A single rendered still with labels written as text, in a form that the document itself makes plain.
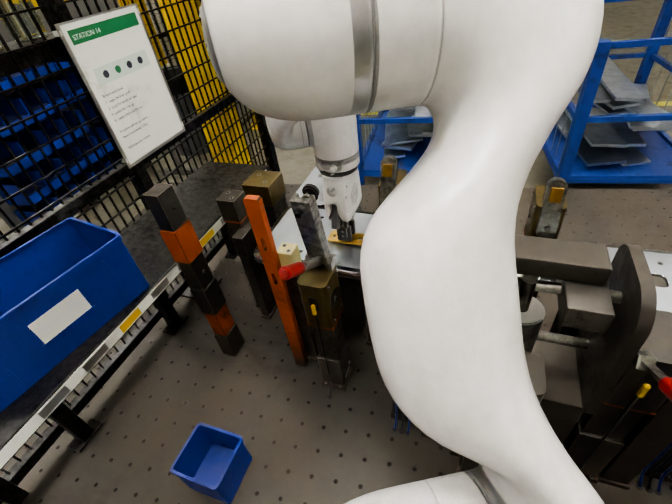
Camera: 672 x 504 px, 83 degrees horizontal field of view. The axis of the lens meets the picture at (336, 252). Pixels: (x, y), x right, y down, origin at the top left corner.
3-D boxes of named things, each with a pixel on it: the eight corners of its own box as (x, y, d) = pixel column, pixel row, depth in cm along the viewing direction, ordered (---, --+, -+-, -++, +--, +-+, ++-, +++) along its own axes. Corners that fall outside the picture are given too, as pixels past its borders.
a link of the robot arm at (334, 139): (313, 165, 68) (363, 155, 68) (300, 89, 59) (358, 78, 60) (307, 146, 74) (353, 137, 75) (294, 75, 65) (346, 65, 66)
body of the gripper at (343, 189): (348, 175, 68) (353, 226, 75) (364, 149, 75) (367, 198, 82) (309, 172, 70) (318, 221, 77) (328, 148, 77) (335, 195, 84)
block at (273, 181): (304, 270, 124) (281, 171, 100) (294, 287, 118) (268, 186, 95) (283, 266, 126) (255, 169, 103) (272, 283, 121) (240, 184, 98)
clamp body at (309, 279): (355, 368, 94) (339, 263, 72) (342, 404, 88) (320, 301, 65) (330, 362, 97) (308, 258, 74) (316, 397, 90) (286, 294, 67)
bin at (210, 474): (255, 455, 81) (244, 436, 75) (230, 507, 74) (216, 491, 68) (212, 440, 84) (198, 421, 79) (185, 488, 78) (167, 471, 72)
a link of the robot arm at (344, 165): (350, 164, 67) (351, 179, 69) (364, 142, 73) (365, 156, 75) (306, 161, 69) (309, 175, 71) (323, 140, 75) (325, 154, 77)
